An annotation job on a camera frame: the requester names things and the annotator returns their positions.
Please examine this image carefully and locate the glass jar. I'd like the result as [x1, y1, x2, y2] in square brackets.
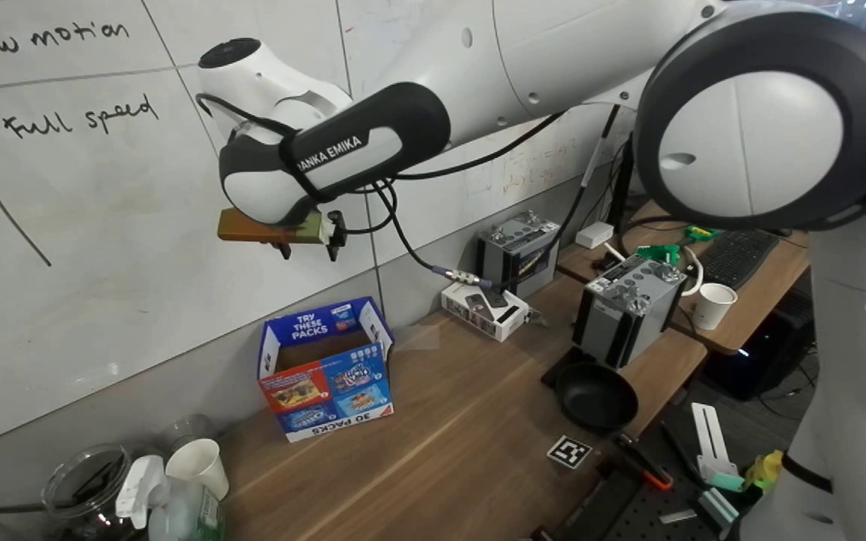
[40, 444, 133, 541]

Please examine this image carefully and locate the black white fiducial marker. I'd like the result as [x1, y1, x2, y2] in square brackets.
[548, 437, 592, 468]

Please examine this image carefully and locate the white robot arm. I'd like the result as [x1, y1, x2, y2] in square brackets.
[199, 0, 866, 541]

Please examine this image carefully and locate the small white product box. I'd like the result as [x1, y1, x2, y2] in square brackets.
[438, 283, 528, 342]

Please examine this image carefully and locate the grey Dominator battery box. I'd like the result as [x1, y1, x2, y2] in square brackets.
[478, 209, 559, 297]

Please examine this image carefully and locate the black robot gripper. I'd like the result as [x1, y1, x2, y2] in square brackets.
[216, 208, 344, 260]

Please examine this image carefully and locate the black clamp orange handle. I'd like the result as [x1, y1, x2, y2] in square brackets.
[613, 432, 672, 492]

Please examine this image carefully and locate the green spray bottle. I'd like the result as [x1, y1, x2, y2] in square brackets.
[114, 454, 225, 541]

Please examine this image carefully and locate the white mug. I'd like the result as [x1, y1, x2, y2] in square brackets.
[690, 283, 737, 332]

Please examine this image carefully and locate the grey box with foil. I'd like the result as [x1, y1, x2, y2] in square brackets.
[573, 256, 684, 369]

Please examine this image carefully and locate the black frying pan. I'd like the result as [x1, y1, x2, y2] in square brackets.
[541, 348, 637, 437]

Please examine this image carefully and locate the blue cardboard snack box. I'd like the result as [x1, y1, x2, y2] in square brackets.
[256, 297, 394, 441]

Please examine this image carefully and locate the white paper cup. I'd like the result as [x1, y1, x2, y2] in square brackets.
[164, 440, 227, 498]

